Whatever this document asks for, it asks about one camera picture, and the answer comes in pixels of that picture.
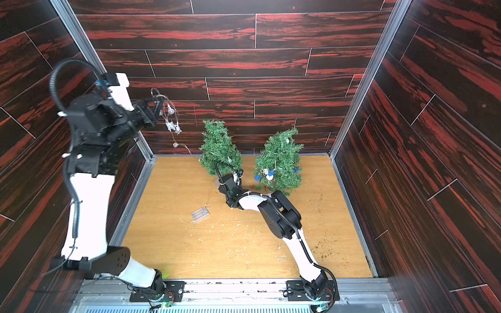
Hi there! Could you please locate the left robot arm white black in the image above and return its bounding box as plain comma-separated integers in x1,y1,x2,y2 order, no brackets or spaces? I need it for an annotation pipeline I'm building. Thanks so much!
53,93,165,301

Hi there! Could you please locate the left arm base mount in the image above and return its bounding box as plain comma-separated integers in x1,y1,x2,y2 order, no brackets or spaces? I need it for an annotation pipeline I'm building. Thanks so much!
129,280,186,304

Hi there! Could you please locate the left clear battery box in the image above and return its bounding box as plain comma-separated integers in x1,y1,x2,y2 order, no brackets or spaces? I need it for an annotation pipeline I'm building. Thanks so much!
191,207,210,223

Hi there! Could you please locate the decorated christmas tree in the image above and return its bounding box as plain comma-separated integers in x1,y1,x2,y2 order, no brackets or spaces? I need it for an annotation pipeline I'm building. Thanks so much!
253,128,303,196

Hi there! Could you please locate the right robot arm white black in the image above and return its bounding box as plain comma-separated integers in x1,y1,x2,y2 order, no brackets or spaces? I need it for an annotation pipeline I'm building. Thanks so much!
218,174,329,300

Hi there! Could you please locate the white string lights wire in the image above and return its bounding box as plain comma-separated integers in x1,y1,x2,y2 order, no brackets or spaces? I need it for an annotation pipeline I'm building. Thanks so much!
150,87,194,157

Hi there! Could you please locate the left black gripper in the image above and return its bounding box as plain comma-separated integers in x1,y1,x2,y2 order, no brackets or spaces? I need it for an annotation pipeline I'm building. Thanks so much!
102,98,160,153

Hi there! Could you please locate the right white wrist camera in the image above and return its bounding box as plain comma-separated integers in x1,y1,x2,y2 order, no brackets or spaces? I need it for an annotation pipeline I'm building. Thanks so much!
234,169,243,187

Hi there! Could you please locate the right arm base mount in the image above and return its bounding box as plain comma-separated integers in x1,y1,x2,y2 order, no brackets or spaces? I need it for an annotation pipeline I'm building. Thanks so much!
283,279,341,302

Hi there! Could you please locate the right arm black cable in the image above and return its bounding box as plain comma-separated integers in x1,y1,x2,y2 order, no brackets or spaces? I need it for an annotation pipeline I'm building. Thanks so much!
214,160,339,310

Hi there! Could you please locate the small christmas tree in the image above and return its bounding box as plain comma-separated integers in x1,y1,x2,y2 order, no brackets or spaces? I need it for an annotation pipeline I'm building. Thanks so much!
199,120,242,179

